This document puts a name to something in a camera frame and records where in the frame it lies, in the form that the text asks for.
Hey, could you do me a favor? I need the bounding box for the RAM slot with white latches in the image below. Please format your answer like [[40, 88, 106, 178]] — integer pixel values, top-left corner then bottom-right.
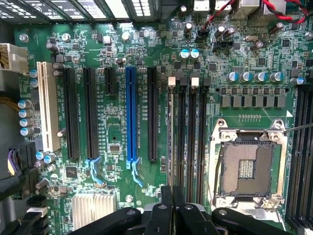
[[298, 85, 309, 228], [189, 72, 200, 206], [167, 76, 177, 196]]

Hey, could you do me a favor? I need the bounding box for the thin metal locking lever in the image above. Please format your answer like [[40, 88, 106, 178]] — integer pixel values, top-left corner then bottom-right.
[[283, 123, 313, 135], [212, 151, 223, 200]]

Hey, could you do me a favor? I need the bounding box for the silver socket cover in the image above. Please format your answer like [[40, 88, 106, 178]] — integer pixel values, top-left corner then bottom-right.
[[228, 195, 287, 230]]

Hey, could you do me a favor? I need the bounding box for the silver finned heat sink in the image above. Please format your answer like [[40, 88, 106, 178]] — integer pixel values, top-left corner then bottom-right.
[[72, 193, 117, 231]]

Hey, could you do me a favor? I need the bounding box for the CPU socket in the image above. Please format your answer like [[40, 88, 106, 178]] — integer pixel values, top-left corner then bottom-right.
[[207, 118, 289, 221]]

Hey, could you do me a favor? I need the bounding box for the green Dell motherboard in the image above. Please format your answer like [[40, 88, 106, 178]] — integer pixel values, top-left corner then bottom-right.
[[13, 0, 313, 235]]

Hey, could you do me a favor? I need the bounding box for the long black expansion slot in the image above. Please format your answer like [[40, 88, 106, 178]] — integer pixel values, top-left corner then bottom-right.
[[147, 67, 158, 162], [82, 68, 102, 187], [62, 68, 80, 160]]

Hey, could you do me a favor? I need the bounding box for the blue expansion slot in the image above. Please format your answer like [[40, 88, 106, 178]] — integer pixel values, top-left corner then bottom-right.
[[125, 66, 144, 188]]

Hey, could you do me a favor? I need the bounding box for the short black expansion slot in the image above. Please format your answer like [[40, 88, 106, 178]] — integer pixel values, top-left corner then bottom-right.
[[104, 68, 117, 96]]

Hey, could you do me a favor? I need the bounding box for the white expansion slot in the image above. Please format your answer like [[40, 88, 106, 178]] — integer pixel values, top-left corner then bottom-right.
[[36, 61, 61, 152]]

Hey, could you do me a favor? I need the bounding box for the silver port connector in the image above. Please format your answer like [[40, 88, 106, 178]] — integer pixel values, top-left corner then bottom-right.
[[193, 0, 211, 12], [259, 0, 287, 21], [214, 0, 232, 11], [231, 0, 260, 20]]

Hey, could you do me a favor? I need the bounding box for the white power connector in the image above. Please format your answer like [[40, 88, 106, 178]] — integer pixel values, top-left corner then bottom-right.
[[0, 43, 29, 76]]

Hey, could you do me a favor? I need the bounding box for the black flat cable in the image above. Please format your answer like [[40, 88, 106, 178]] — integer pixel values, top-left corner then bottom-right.
[[0, 176, 51, 235]]

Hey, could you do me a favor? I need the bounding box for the purple wire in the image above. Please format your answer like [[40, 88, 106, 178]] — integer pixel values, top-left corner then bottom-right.
[[6, 148, 19, 177]]

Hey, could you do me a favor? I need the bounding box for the yellow braided wire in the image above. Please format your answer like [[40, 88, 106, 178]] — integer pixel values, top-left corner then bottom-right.
[[0, 96, 18, 110]]

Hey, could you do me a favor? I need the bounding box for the red black twisted wire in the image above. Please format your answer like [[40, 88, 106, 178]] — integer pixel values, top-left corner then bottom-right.
[[202, 0, 309, 34]]

